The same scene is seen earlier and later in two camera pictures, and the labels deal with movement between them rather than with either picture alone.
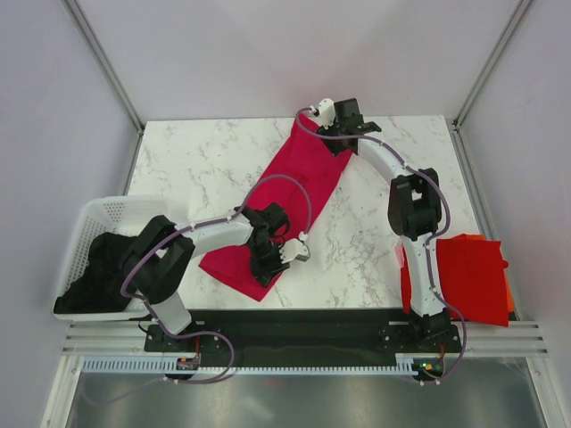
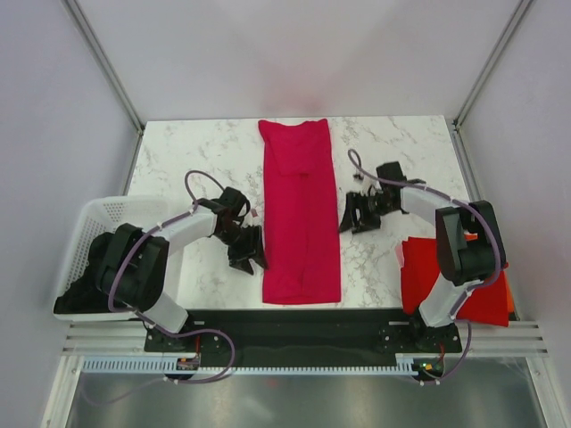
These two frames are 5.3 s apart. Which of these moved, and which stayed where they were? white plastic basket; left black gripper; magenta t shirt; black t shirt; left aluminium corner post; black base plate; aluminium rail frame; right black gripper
Moved: right black gripper; left black gripper; magenta t shirt
Stayed: black t shirt; left aluminium corner post; black base plate; white plastic basket; aluminium rail frame
